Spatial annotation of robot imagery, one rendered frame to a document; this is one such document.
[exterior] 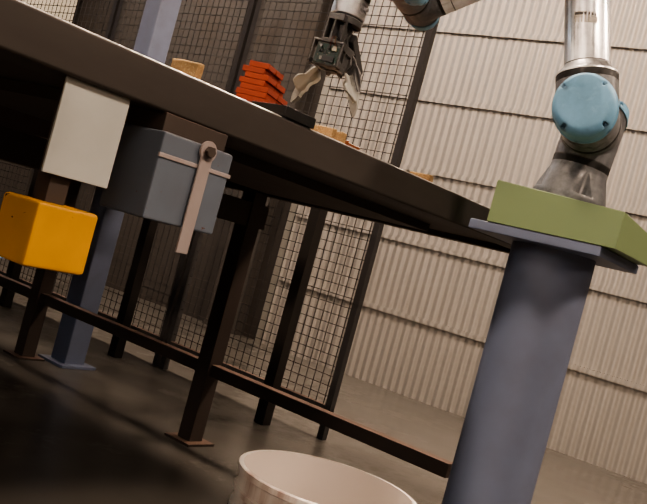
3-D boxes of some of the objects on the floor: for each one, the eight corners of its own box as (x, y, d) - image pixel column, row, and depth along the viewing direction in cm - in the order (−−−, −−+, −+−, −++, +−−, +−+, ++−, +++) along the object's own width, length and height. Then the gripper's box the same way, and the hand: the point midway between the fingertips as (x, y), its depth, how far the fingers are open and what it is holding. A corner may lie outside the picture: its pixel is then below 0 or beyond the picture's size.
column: (563, 676, 184) (672, 275, 184) (492, 731, 153) (623, 248, 152) (409, 596, 206) (506, 237, 205) (319, 630, 174) (434, 206, 174)
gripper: (297, 3, 187) (269, 92, 187) (381, 19, 179) (352, 112, 179) (312, 18, 195) (285, 103, 195) (393, 33, 187) (366, 122, 187)
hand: (322, 111), depth 190 cm, fingers open, 14 cm apart
